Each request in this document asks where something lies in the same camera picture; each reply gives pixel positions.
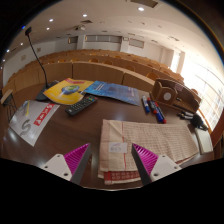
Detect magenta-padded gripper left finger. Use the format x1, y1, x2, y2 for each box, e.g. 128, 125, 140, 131
41, 142, 93, 186

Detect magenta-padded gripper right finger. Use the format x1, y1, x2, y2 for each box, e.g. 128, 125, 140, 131
131, 142, 183, 187

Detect beige checked towel red trim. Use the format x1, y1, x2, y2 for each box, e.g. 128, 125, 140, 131
97, 118, 200, 186

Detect white paper notepad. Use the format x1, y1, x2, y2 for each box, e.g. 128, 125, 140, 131
194, 127, 214, 155

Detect white and red magazine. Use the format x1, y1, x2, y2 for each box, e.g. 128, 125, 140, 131
8, 99, 61, 148

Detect blue marker pen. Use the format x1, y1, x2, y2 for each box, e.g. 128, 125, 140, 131
153, 103, 165, 124
141, 95, 151, 114

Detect red marker pen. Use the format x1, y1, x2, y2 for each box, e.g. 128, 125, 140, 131
147, 97, 158, 115
155, 101, 168, 125

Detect black marker pen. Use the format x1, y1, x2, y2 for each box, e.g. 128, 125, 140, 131
177, 110, 194, 117
176, 114, 194, 121

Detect black remote control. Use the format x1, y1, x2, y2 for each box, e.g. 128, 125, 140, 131
64, 94, 99, 117

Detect yellow booklet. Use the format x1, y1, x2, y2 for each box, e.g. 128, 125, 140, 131
43, 77, 95, 106

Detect black gooseneck desk microphone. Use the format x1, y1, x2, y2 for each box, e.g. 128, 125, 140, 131
24, 26, 59, 102

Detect wooden desk organizer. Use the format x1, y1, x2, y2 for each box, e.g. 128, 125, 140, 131
149, 77, 203, 114

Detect wooden topped metal stool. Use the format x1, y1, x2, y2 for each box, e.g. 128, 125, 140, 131
0, 88, 18, 123

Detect blue booklet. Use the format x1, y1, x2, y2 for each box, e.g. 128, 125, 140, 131
82, 80, 142, 107

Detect rows of wooden auditorium seats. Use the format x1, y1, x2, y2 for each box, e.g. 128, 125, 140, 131
1, 48, 201, 101

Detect ceiling projector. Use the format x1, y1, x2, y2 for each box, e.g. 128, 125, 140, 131
73, 23, 87, 33

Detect recessed ceiling lights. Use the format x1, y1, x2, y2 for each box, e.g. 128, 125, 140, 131
0, 4, 148, 64

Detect ceiling air vent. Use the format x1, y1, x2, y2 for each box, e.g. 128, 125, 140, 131
129, 0, 159, 9

